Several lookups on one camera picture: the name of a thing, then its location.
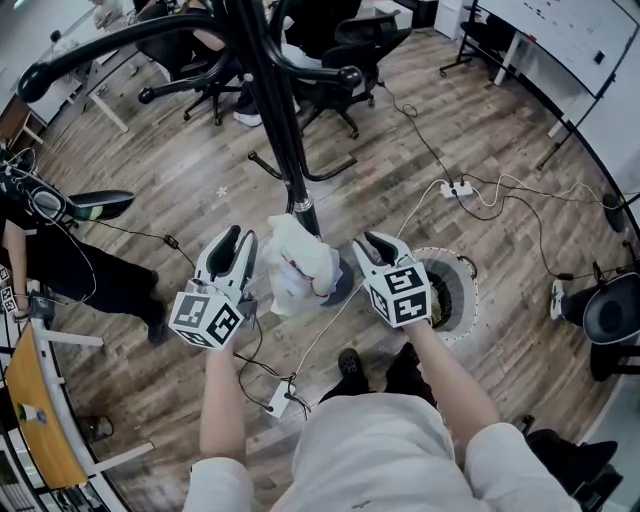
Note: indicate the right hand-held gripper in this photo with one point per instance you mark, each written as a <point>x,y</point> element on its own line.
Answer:
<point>405,295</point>

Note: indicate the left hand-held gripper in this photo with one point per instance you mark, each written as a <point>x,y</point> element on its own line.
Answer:
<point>200,315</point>

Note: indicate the yellow clothes garment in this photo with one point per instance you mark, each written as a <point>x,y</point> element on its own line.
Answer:
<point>440,307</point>

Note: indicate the black coat rack stand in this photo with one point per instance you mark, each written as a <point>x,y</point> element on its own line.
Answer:
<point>285,125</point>

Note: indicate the person's right forearm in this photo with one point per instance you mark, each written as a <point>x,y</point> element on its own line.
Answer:
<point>450,380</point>

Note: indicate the person's left forearm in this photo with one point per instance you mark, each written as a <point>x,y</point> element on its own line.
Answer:
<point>222,400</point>

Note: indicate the white woven laundry basket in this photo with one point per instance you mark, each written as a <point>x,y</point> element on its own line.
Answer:
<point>460,280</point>

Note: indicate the person's left black shoe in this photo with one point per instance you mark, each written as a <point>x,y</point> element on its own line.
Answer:
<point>350,362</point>

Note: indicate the person's black trousers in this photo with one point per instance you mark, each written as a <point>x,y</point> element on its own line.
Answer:
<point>410,370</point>

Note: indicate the black shell backpack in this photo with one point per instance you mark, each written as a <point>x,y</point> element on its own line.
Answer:
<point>615,315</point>
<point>100,205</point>

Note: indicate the small white power strip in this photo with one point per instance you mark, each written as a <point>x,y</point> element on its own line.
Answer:
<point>280,400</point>

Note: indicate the person's white shirt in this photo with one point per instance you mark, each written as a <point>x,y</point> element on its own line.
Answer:
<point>375,450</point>

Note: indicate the wooden table white frame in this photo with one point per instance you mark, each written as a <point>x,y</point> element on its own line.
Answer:
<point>45,400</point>

